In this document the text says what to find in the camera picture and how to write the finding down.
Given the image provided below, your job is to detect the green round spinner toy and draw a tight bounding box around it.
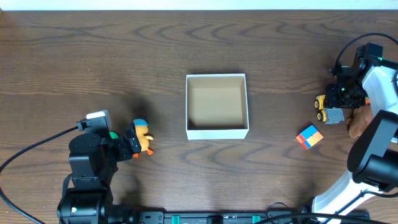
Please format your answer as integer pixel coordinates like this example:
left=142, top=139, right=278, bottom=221
left=109, top=131, right=119, bottom=139

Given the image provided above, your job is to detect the orange duck toy blue hat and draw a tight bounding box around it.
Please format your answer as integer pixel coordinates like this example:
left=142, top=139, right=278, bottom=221
left=133, top=119, right=154, bottom=158

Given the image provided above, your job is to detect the brown plush toy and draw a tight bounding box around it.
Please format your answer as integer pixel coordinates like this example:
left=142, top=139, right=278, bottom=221
left=346, top=105, right=373, bottom=138

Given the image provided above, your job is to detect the yellow grey toy truck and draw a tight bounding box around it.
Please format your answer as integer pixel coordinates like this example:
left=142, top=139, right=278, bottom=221
left=314, top=95, right=345, bottom=124

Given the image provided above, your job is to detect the multicoloured puzzle cube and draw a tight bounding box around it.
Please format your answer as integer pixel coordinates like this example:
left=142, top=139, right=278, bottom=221
left=296, top=125, right=323, bottom=149

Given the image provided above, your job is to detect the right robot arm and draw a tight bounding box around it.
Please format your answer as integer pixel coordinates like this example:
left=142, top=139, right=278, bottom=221
left=307, top=43, right=397, bottom=223

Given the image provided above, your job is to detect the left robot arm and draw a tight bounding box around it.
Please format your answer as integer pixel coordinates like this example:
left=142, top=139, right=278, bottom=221
left=57, top=118, right=141, bottom=224

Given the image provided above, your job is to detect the white cardboard box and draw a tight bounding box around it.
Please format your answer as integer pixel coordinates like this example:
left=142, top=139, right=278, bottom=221
left=185, top=73, right=249, bottom=140

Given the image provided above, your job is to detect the right black cable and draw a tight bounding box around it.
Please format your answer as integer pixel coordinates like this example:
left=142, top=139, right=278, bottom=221
left=330, top=32, right=398, bottom=77

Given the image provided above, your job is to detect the black cable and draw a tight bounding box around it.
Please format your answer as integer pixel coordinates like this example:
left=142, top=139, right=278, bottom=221
left=330, top=32, right=398, bottom=77
left=0, top=126, right=79, bottom=224

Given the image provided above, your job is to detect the left black cable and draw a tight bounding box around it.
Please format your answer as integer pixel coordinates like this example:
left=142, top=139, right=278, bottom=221
left=0, top=126, right=79, bottom=224

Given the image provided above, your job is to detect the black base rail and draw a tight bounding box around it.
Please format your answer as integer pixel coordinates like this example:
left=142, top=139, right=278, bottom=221
left=108, top=208, right=370, bottom=224

